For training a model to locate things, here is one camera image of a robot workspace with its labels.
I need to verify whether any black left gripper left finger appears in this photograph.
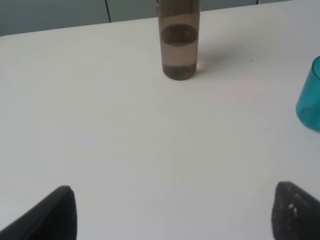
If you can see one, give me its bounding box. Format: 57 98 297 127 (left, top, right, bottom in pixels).
0 185 78 240

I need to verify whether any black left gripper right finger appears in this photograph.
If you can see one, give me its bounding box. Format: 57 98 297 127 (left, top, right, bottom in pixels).
271 181 320 240

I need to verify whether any teal translucent plastic cup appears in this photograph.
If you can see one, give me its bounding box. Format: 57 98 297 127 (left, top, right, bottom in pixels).
295 56 320 132

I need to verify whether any brown translucent water bottle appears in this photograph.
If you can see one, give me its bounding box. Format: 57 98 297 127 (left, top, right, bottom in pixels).
157 0 201 81

